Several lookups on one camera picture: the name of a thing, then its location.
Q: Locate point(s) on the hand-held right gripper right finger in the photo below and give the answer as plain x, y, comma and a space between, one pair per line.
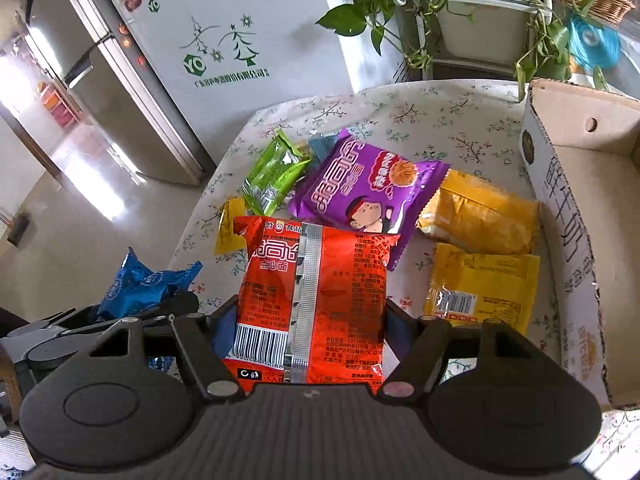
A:
398, 329

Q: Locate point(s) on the crinkled dark blue snack packet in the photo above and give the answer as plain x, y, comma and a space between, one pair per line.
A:
140, 285

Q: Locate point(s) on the yellow barcode snack packet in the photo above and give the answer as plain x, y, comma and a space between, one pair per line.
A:
480, 280

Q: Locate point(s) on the small yellow snack packet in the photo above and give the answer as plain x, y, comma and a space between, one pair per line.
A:
227, 230

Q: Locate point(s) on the patterned table cover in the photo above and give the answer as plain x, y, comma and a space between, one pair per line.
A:
595, 42

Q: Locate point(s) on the cardboard box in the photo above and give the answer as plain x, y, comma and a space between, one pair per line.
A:
565, 220

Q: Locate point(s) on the large white plant pot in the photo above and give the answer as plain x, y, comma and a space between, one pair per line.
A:
480, 35

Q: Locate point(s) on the red snack packet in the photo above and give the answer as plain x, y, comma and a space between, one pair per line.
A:
340, 290

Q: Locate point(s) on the silver refrigerator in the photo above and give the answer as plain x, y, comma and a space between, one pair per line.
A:
65, 60

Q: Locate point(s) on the white freezer with tree print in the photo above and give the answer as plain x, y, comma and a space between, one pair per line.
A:
210, 20

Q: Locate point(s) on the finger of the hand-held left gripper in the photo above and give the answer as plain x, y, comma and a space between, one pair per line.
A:
170, 305
75, 315

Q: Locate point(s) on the orange-yellow bread packet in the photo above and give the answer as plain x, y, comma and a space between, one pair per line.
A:
480, 215

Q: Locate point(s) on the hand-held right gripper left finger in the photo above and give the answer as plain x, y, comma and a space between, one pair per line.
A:
225, 332

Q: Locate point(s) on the green snack packet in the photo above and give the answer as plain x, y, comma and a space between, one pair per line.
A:
272, 175

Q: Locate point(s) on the purple snack packet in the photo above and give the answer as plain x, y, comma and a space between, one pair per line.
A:
350, 180

